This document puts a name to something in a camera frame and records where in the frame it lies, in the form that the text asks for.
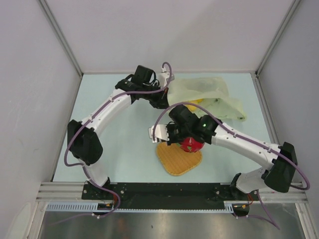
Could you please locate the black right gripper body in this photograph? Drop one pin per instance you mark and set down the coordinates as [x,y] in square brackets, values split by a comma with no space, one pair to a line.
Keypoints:
[176,133]

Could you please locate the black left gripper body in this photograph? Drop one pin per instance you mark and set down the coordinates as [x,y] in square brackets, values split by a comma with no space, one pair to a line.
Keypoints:
[155,98]

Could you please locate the red fake dragon fruit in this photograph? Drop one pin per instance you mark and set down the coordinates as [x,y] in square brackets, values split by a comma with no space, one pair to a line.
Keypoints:
[190,145]

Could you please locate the yellow fake banana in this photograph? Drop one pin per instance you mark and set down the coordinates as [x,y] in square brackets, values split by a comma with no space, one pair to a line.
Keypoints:
[192,107]

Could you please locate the translucent pale green plastic bag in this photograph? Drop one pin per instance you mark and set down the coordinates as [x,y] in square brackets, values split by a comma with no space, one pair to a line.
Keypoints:
[213,91]

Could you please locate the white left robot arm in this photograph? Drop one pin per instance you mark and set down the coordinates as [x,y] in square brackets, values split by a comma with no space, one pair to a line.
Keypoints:
[83,137]

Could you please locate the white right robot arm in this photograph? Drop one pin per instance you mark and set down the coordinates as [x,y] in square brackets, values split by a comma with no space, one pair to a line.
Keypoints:
[277,162]

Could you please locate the woven bamboo tray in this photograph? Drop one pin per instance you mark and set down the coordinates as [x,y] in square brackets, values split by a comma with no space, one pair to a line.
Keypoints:
[175,160]

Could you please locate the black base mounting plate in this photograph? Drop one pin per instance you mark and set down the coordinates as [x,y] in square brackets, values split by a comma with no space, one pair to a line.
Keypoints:
[177,196]

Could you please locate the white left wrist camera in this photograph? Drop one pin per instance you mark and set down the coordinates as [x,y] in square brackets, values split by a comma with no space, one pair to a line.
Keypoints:
[163,79]

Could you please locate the white slotted cable duct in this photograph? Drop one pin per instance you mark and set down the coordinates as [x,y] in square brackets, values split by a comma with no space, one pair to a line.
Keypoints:
[104,208]

